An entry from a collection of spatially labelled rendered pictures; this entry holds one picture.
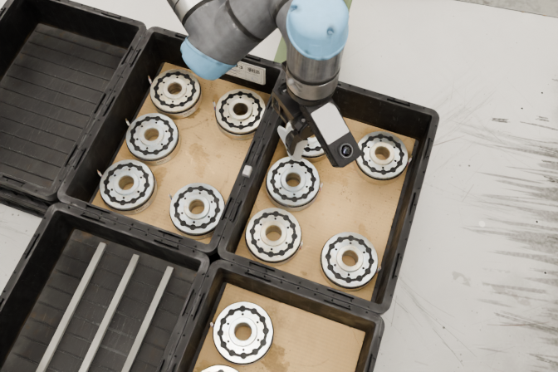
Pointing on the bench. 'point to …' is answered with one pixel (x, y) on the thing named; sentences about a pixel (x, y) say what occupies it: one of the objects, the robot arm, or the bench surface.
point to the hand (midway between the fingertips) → (310, 150)
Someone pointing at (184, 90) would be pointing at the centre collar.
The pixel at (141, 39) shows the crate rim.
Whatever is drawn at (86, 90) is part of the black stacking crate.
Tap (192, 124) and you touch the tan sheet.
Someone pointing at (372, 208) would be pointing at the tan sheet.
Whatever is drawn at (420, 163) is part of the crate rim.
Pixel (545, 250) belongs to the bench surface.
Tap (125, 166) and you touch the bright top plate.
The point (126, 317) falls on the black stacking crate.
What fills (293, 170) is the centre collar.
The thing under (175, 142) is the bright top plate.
